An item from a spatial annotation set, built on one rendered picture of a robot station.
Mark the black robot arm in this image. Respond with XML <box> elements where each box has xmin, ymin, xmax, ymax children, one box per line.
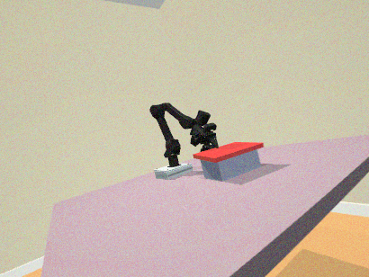
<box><xmin>149</xmin><ymin>103</ymin><xmax>211</xmax><ymax>167</ymax></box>

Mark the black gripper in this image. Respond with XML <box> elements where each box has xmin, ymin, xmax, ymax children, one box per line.
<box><xmin>197</xmin><ymin>123</ymin><xmax>219</xmax><ymax>152</ymax></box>

